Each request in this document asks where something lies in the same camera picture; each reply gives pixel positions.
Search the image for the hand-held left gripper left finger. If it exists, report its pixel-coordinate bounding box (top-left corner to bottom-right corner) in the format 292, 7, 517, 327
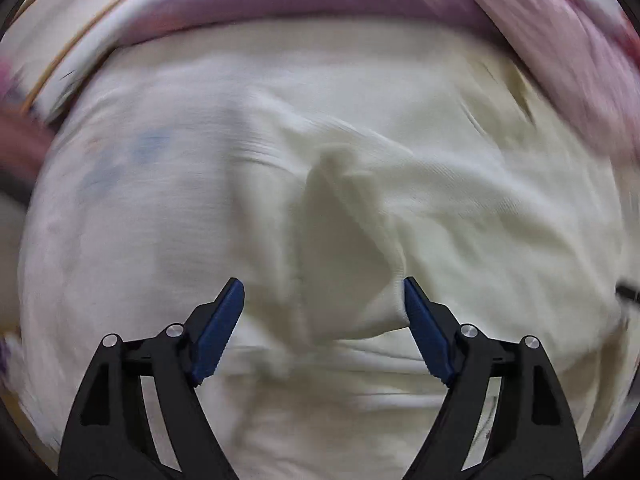
58, 277, 246, 480

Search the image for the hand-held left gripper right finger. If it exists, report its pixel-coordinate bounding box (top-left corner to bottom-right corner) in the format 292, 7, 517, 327
403, 276, 585, 480

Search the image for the cream white garment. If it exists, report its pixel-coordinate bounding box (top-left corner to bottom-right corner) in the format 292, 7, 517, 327
18, 20, 632, 480

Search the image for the pink floral blanket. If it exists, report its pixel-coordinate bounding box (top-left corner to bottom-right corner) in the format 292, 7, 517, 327
440, 0, 640, 171

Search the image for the white sheet with gold trim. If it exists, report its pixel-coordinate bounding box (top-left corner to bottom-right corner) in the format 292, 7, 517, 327
0, 0, 191, 126

